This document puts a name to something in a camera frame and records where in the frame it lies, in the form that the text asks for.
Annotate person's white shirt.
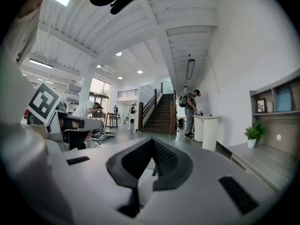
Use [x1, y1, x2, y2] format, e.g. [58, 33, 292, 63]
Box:
[2, 0, 47, 126]

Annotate dark picture frame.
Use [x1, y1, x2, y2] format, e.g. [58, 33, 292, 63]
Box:
[256, 98, 268, 113]

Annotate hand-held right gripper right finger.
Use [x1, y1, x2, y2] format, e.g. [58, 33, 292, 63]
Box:
[135, 137, 281, 225]

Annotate large window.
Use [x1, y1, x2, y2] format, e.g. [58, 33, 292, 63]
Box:
[90, 77, 111, 106]

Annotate wooden shelf desk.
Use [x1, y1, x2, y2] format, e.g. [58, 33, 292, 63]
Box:
[226, 69, 300, 193]

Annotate pile of black white devices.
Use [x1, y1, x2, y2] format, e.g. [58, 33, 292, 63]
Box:
[90, 127, 116, 145]

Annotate black framed ceiling lamp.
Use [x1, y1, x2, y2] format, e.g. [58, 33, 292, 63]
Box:
[186, 58, 196, 81]

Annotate dark balcony railing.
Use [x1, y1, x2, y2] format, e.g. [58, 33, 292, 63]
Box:
[117, 88, 139, 98]

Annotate long ceiling light bar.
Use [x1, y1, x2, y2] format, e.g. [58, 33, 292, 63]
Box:
[29, 58, 54, 70]

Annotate green potted plant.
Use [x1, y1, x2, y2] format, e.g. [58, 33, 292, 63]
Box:
[243, 120, 269, 149]

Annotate dark wooden staircase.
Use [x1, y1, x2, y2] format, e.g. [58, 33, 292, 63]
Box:
[138, 82, 178, 136]

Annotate dark high table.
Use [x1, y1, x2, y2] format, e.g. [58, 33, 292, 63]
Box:
[105, 112, 120, 128]

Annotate white round pedestal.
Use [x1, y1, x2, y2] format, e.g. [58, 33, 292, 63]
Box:
[193, 115, 205, 143]
[202, 116, 221, 152]

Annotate blue box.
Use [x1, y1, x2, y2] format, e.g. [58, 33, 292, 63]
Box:
[274, 84, 293, 112]

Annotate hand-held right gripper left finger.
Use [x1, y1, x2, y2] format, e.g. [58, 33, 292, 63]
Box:
[62, 137, 155, 225]

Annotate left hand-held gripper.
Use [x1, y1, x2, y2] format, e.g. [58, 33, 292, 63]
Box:
[27, 82, 105, 151]

